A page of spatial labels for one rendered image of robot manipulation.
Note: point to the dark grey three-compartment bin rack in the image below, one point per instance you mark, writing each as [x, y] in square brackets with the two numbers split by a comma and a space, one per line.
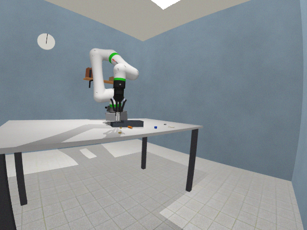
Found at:
[126, 123]

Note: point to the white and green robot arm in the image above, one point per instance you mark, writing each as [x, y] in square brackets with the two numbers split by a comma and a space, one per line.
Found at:
[122, 71]

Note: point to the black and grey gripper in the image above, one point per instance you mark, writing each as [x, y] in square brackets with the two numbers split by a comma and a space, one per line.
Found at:
[118, 97]

